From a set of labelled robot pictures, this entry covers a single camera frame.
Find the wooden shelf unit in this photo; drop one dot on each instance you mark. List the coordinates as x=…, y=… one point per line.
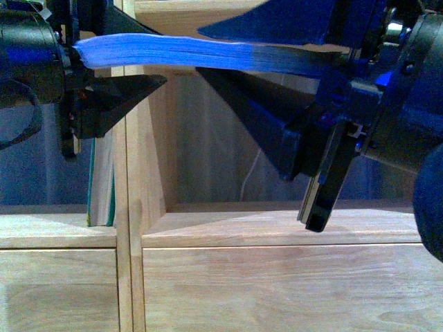
x=57, y=274
x=248, y=266

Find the green cover book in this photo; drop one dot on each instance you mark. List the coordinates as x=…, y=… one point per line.
x=101, y=200

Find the left wooden shelf unit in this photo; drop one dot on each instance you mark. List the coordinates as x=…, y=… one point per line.
x=57, y=274

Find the grey curtain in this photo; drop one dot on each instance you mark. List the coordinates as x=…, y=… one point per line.
x=217, y=159

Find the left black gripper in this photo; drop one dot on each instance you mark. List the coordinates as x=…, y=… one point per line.
x=40, y=66

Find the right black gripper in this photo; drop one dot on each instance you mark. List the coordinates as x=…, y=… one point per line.
x=384, y=103

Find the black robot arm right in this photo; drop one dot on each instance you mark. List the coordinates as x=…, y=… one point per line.
x=347, y=28

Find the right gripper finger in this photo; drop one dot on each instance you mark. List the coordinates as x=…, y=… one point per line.
x=281, y=121
x=276, y=22

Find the thin white paperback book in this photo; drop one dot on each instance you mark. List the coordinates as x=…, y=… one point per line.
x=137, y=49

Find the right wooden shelf unit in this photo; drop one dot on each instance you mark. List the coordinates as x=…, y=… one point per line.
x=248, y=266

